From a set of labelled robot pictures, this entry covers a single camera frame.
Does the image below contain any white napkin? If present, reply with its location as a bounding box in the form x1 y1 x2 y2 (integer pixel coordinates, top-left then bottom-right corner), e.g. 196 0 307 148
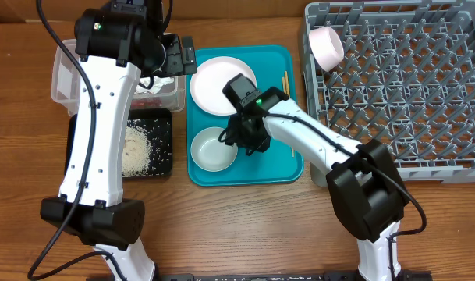
135 76 175 94

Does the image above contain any grey bowl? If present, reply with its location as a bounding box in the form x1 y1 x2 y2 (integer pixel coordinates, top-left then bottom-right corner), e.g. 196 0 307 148
190 127 238 172

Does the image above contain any red snack wrapper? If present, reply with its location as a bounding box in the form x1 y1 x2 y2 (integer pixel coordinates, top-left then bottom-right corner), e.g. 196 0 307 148
131 98 162 110

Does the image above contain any wooden chopstick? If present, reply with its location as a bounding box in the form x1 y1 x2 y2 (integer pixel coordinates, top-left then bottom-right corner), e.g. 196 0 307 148
283 71 291 97
282 76 295 158

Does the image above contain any white rice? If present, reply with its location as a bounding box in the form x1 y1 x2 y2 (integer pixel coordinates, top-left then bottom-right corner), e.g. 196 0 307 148
121 116 172 177

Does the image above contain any white bowl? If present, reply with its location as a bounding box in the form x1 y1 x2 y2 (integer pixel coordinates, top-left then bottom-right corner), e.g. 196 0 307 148
308 27 345 72

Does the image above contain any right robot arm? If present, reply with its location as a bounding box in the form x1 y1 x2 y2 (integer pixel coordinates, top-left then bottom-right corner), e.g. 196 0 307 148
219 74 409 280

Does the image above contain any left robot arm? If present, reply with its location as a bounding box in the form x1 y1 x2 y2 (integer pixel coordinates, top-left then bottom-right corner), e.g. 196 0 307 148
40 0 197 280

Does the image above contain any large white plate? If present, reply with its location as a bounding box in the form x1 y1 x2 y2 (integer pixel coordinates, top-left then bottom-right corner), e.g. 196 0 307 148
190 56 257 116

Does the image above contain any clear plastic bin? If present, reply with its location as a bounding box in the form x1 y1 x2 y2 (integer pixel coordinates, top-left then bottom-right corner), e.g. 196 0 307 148
51 47 186 116

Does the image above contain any teal serving tray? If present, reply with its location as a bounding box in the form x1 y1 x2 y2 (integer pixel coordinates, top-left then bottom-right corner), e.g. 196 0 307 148
186 44 304 187

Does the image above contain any black tray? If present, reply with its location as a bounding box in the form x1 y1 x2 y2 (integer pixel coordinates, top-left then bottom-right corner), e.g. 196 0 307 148
65 108 174 179

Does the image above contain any grey dish rack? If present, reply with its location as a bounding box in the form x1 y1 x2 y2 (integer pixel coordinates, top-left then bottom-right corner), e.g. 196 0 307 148
300 1 475 183

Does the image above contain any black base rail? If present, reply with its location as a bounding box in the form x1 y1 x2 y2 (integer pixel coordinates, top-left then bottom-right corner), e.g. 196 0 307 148
86 269 433 281

